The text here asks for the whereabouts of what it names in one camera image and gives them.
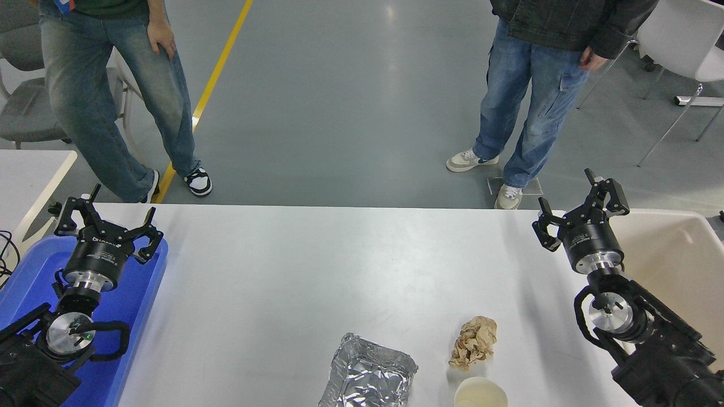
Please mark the clear floor plate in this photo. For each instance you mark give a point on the clear floor plate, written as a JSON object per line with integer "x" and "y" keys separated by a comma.
{"x": 493, "y": 185}
{"x": 534, "y": 186}

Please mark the large pale plastic bin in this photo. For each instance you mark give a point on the large pale plastic bin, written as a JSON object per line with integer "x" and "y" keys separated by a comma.
{"x": 673, "y": 265}

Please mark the white chair with metal legs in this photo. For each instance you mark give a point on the white chair with metal legs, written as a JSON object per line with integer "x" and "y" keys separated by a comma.
{"x": 679, "y": 34}

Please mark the tan paper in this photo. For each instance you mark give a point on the tan paper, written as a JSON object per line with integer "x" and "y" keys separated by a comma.
{"x": 472, "y": 342}

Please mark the foil tray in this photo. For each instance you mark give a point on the foil tray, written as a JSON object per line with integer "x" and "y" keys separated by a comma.
{"x": 367, "y": 379}

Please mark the blue plastic tray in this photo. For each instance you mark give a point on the blue plastic tray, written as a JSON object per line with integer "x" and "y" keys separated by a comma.
{"x": 136, "y": 305}

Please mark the white floor bar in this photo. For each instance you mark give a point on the white floor bar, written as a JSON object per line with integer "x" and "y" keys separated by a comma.
{"x": 701, "y": 101}

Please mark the person's left hand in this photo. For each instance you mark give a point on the person's left hand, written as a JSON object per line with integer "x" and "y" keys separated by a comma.
{"x": 161, "y": 35}
{"x": 592, "y": 61}

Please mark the white side table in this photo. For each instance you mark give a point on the white side table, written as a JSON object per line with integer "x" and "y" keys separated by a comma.
{"x": 28, "y": 175}

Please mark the person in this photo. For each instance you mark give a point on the person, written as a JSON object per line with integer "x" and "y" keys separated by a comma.
{"x": 85, "y": 85}
{"x": 537, "y": 85}

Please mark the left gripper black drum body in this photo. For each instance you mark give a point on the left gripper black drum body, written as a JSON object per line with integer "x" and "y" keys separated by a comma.
{"x": 99, "y": 259}

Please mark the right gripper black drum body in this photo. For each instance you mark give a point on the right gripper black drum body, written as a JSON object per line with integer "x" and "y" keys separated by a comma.
{"x": 591, "y": 240}

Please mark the white paper cup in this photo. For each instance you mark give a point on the white paper cup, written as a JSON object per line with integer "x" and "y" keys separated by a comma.
{"x": 481, "y": 395}

